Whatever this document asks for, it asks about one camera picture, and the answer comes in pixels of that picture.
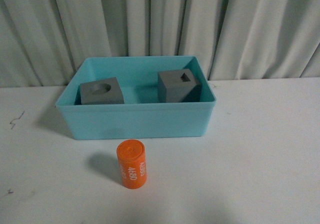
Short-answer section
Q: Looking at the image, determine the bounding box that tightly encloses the gray cube square hole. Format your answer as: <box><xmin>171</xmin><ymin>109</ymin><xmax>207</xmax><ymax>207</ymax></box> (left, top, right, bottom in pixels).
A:
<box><xmin>157</xmin><ymin>69</ymin><xmax>202</xmax><ymax>103</ymax></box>

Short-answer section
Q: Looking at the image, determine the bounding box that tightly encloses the gray cube round hole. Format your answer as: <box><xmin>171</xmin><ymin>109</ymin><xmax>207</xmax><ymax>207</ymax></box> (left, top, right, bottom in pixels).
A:
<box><xmin>75</xmin><ymin>77</ymin><xmax>125</xmax><ymax>105</ymax></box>

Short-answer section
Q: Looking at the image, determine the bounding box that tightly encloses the orange cylinder part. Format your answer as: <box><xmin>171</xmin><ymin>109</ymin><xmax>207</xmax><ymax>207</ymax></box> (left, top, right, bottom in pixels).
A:
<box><xmin>116</xmin><ymin>139</ymin><xmax>147</xmax><ymax>189</ymax></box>

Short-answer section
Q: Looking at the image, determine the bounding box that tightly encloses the light blue plastic box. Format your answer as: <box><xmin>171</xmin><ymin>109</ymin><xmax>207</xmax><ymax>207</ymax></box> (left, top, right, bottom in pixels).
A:
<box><xmin>55</xmin><ymin>56</ymin><xmax>217</xmax><ymax>140</ymax></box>

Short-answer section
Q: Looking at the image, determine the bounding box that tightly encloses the white pleated curtain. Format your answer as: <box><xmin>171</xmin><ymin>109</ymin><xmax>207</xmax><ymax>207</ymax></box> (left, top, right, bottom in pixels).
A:
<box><xmin>0</xmin><ymin>0</ymin><xmax>320</xmax><ymax>87</ymax></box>

